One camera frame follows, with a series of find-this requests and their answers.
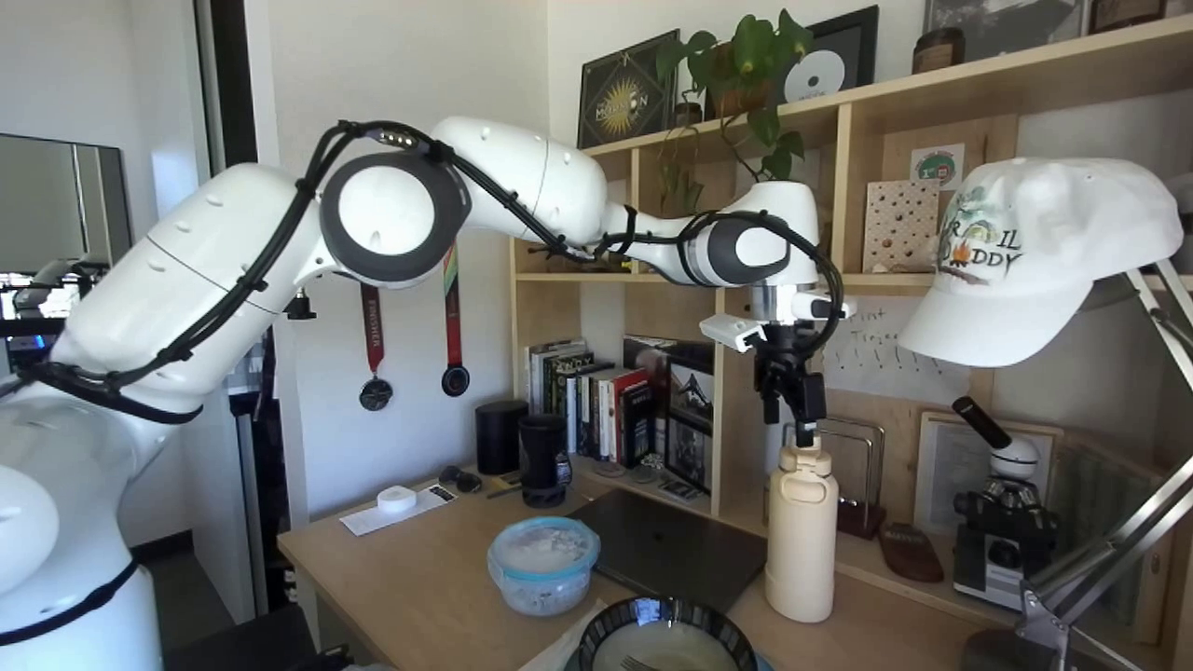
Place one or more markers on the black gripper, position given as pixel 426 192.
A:
pixel 787 373

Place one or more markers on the pale yellow water bottle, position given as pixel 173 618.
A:
pixel 804 547

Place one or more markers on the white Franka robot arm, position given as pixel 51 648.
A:
pixel 226 285

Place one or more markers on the dark bowl with soup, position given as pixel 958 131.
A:
pixel 657 636

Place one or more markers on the light blue plastic bowl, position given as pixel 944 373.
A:
pixel 540 564

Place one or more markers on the Newton cradle desk toy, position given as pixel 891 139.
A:
pixel 859 488

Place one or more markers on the white handwritten note board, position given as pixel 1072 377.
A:
pixel 887 357

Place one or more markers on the brown leather case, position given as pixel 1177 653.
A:
pixel 912 554

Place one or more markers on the red book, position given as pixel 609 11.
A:
pixel 634 416

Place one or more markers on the dark grey laptop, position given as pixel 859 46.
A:
pixel 671 547

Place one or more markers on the white book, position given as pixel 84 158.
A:
pixel 604 416

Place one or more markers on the black and white microscope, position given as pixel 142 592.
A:
pixel 1000 522

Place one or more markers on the polka dot card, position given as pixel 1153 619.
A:
pixel 900 226

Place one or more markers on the dark book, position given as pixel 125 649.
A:
pixel 578 404

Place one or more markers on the white baseball cap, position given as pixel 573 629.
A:
pixel 1044 264

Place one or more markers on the wooden shelf unit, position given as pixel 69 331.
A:
pixel 859 136

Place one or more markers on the black cylinder speaker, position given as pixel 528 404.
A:
pixel 502 435

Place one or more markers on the silver desk lamp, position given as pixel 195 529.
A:
pixel 1103 547

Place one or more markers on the medal on red green ribbon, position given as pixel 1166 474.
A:
pixel 453 337

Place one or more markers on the green trailing house plant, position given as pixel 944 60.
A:
pixel 750 60

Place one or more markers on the black framed square artwork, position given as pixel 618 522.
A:
pixel 624 93

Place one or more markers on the white tape roll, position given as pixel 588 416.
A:
pixel 395 501

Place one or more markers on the white paper sheet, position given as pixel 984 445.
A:
pixel 366 515

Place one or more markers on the black photo frame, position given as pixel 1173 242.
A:
pixel 691 421

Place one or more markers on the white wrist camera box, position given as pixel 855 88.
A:
pixel 732 333

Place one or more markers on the wooden picture frame behind microscope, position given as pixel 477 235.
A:
pixel 944 470

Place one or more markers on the black frame with disc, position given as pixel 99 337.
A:
pixel 829 59

